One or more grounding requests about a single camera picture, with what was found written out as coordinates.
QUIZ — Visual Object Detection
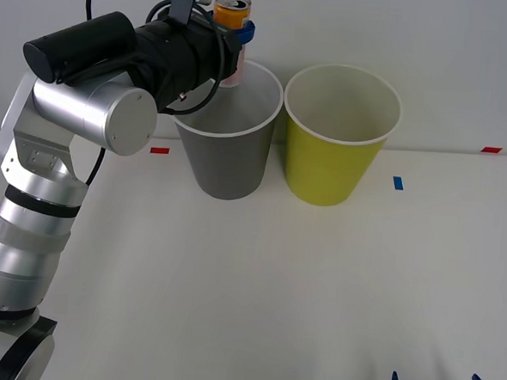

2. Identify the yellow-green plastic waste bin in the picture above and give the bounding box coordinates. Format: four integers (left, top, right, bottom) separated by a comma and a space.
276, 60, 406, 211

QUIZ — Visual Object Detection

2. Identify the grey plastic waste bin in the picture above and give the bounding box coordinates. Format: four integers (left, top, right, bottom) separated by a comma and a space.
161, 54, 287, 205

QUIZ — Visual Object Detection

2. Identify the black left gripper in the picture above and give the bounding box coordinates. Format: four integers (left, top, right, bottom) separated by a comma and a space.
130, 13, 258, 116

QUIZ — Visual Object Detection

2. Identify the orange drink can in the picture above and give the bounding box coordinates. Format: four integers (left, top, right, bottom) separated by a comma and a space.
208, 0, 253, 89

